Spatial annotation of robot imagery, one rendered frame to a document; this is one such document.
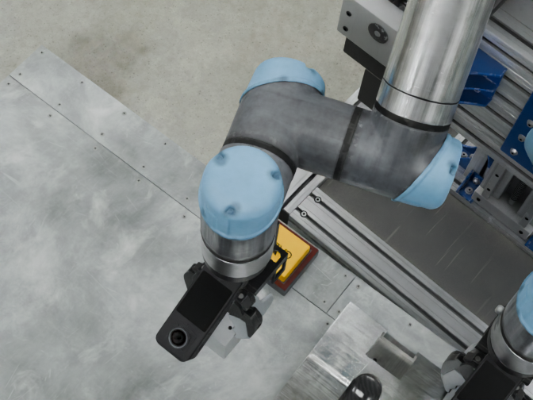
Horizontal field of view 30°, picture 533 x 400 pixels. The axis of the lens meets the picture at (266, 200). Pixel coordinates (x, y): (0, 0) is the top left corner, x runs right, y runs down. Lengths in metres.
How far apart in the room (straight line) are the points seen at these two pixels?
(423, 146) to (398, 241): 1.16
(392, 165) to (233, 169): 0.15
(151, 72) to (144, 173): 1.05
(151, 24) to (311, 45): 0.41
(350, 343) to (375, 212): 0.86
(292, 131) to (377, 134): 0.08
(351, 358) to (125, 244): 0.36
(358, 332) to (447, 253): 0.84
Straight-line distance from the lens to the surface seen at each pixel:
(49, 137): 1.50
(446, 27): 0.91
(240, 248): 0.94
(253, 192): 0.88
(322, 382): 1.26
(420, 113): 0.93
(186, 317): 1.06
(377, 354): 1.31
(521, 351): 1.03
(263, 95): 0.96
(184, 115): 2.43
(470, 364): 1.14
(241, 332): 1.16
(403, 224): 2.11
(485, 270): 2.11
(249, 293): 1.09
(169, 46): 2.53
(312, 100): 0.96
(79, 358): 1.36
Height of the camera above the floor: 2.10
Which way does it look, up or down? 64 degrees down
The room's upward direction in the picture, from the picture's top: 8 degrees clockwise
